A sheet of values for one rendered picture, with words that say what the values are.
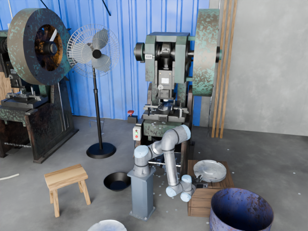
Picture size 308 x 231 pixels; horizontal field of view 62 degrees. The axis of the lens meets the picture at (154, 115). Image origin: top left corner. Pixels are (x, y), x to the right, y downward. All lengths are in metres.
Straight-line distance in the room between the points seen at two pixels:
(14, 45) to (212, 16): 1.86
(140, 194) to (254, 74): 2.40
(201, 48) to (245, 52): 1.66
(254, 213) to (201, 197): 0.45
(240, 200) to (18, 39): 2.45
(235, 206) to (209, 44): 1.32
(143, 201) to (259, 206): 0.94
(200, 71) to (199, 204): 1.17
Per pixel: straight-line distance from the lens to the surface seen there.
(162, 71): 2.60
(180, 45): 2.49
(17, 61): 2.90
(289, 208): 2.89
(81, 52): 2.90
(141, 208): 2.41
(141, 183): 2.22
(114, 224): 2.04
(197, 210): 2.48
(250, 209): 2.24
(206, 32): 2.25
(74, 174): 2.54
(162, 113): 2.54
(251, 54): 3.82
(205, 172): 2.38
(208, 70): 2.23
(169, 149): 1.80
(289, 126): 4.26
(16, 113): 3.40
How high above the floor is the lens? 1.78
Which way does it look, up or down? 23 degrees down
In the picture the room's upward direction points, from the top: straight up
